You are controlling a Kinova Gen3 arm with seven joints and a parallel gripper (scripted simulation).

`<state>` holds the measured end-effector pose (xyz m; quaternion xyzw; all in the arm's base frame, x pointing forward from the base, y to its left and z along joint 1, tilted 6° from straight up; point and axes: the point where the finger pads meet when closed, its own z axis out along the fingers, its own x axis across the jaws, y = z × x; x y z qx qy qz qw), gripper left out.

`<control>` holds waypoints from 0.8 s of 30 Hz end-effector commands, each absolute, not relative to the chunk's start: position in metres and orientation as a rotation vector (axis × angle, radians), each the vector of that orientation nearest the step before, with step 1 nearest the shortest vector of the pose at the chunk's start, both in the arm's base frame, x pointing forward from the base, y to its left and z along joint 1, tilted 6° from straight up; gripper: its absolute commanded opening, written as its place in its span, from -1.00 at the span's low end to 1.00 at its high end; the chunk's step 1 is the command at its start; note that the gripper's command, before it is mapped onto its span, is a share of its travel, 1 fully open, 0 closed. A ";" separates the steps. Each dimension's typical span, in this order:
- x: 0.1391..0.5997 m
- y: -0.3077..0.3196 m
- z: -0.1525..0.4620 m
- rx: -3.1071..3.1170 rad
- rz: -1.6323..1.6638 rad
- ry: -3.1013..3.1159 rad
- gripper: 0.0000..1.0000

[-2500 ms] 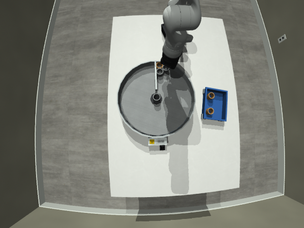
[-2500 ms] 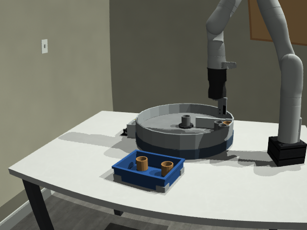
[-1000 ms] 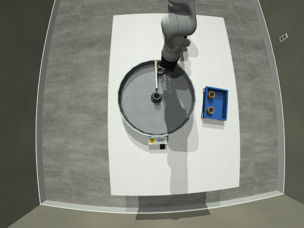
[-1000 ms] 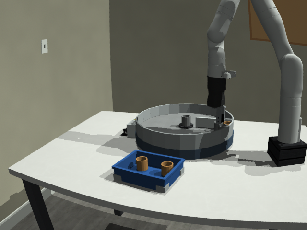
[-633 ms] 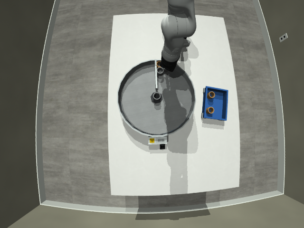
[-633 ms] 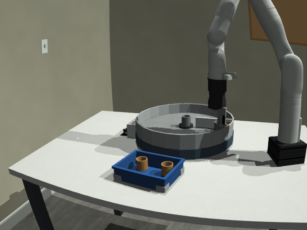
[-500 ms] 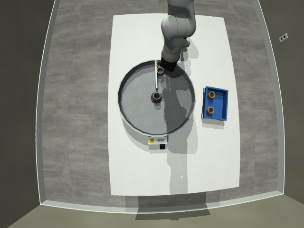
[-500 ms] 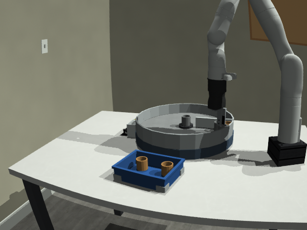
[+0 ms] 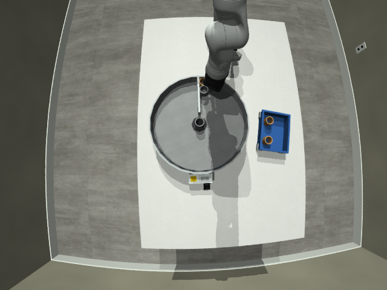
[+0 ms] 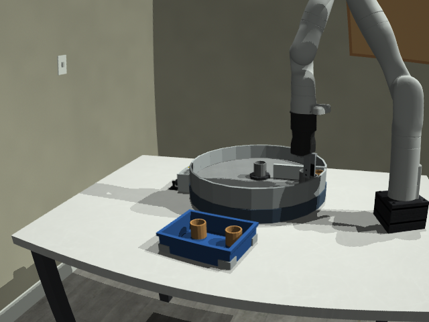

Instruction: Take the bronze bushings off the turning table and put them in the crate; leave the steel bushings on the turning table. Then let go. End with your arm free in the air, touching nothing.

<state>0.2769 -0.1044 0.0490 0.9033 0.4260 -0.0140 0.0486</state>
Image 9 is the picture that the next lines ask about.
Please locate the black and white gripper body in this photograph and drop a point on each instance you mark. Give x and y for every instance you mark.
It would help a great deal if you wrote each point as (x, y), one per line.
(215, 79)

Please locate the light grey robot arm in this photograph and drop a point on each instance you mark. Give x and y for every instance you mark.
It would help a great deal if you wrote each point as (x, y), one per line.
(228, 31)

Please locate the blue square tray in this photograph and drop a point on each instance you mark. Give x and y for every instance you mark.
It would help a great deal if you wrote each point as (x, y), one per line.
(279, 131)

